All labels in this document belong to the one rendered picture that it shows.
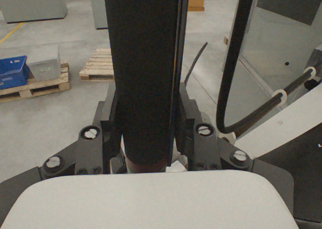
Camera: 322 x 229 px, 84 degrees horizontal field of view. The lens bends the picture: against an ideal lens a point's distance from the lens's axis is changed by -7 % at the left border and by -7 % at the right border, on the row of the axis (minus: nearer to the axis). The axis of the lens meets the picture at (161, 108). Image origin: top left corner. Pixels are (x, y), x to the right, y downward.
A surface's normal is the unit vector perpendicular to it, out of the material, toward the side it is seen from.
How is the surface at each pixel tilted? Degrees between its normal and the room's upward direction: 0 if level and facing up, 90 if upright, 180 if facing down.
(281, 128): 50
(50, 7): 90
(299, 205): 44
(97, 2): 90
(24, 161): 0
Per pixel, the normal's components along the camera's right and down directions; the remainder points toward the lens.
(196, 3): 0.27, 0.61
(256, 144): -0.75, -0.49
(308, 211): -0.52, -0.84
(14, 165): 0.03, -0.78
